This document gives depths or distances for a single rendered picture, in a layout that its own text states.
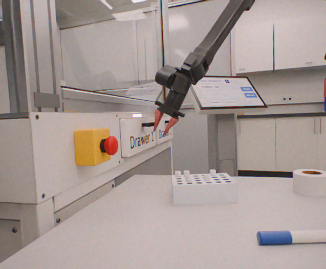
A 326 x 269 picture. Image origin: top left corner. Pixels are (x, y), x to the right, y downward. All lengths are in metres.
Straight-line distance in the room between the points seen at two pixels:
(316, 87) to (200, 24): 2.46
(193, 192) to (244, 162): 3.34
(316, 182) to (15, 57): 0.58
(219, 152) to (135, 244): 1.40
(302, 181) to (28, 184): 0.51
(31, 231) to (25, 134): 0.16
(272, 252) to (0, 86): 0.46
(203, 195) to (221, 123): 1.24
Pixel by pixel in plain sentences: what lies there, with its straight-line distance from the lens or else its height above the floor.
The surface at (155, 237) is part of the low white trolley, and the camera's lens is 0.38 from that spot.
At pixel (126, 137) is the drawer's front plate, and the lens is 0.71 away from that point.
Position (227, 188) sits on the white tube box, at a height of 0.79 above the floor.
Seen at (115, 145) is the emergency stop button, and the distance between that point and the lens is 0.51.
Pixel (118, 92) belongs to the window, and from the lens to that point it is 0.75.
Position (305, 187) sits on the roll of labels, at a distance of 0.58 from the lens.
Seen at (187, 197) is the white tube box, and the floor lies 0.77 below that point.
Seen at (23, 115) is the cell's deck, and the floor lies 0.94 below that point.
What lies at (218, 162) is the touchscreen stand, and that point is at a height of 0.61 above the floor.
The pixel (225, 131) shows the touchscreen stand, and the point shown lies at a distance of 1.73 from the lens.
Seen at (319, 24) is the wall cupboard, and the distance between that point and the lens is 4.32.
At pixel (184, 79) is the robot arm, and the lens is 0.81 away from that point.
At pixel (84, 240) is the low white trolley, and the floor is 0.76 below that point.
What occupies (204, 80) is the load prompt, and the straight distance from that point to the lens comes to 1.72.
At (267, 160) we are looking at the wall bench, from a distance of 3.81.
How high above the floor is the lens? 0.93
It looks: 4 degrees down
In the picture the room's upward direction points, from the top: 2 degrees counter-clockwise
